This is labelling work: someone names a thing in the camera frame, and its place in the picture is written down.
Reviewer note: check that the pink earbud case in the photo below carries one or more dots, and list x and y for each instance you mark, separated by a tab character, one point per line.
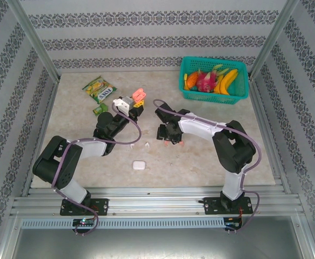
139	95

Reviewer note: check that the white earbud charging case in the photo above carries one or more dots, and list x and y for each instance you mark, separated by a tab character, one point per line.
139	165

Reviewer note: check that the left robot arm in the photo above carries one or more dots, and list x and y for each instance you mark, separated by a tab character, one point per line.
92	147

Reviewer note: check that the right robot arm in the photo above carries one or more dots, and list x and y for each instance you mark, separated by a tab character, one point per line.
200	126

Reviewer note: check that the small green snack packet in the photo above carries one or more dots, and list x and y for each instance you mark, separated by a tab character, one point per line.
100	109

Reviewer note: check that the green Fox's candy bag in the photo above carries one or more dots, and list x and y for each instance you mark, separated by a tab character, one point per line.
99	90

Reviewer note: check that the teal plastic basket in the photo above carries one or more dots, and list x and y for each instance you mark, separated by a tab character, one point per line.
195	95

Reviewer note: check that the yellow fruit slice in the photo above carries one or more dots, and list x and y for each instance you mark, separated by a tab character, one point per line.
185	81

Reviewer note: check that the pink dragon fruit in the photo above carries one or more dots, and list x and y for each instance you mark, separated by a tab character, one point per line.
205	82

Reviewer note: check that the small orange-yellow banana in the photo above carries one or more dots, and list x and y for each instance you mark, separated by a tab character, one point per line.
218	85

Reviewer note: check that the large yellow banana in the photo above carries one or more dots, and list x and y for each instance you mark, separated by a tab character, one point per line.
229	79

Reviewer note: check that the small circuit board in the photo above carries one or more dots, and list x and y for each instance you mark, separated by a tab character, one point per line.
83	222
233	224

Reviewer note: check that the grey metal sheet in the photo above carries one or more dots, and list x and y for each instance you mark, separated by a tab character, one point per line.
157	244

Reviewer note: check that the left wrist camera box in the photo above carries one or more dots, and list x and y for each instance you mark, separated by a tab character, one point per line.
122	103

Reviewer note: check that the aluminium rail beam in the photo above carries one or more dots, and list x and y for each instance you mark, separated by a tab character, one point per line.
151	201

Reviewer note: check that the aluminium side rail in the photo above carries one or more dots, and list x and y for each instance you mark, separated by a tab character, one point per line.
270	140
42	135

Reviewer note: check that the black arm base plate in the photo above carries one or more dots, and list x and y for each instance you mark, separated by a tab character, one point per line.
211	206
100	206

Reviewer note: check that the aluminium frame post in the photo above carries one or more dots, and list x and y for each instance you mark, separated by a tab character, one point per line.
274	37
33	40

